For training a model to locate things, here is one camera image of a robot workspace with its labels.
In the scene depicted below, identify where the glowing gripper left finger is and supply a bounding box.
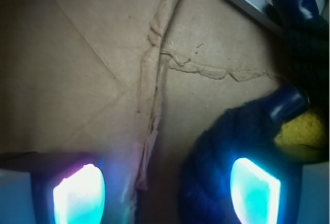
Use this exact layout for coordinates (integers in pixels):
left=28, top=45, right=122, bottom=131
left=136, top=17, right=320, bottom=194
left=1, top=154, right=106, bottom=223

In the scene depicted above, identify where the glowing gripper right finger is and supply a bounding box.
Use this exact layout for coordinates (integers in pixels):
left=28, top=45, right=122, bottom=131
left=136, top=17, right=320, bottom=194
left=229, top=157, right=330, bottom=224

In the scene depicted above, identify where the dark blue twisted rope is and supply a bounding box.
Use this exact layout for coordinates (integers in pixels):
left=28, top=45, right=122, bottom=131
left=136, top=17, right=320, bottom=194
left=177, top=0, right=330, bottom=224

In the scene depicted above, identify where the yellow cloth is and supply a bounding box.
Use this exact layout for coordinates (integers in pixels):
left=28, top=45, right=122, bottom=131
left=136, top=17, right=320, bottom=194
left=274, top=108, right=328, bottom=149

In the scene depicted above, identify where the brown paper bag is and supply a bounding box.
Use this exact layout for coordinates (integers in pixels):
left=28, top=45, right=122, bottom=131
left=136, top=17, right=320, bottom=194
left=1, top=0, right=288, bottom=223

